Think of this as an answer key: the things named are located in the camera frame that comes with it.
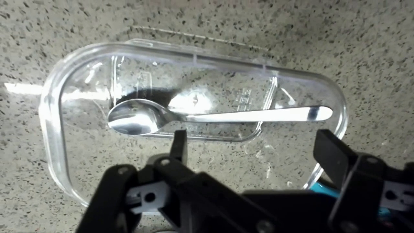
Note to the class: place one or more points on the silver metal spoon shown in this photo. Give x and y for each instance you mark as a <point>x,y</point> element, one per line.
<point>142,116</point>

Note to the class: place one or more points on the transparent plastic bowl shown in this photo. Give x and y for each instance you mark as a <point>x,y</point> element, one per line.
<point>85,85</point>

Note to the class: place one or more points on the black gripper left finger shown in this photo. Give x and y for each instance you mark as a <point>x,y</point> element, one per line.
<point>191,202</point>

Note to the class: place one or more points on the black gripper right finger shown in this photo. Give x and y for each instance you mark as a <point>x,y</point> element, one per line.
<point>375,197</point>

